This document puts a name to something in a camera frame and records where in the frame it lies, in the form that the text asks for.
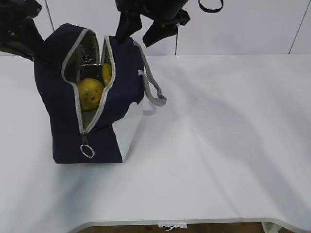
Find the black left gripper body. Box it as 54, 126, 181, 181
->
0, 0, 43, 53

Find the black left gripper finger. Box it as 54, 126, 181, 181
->
29, 18, 58, 66
0, 41, 35, 61

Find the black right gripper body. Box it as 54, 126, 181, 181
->
115, 0, 190, 26

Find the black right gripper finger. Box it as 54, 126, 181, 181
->
142, 22, 178, 48
115, 10, 142, 43

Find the yellow round fruit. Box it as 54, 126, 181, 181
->
77, 78, 104, 111

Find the navy blue lunch bag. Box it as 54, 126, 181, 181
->
34, 24, 167, 164

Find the yellow banana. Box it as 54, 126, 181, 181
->
102, 63, 112, 86

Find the black cable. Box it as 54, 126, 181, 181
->
198, 0, 224, 12

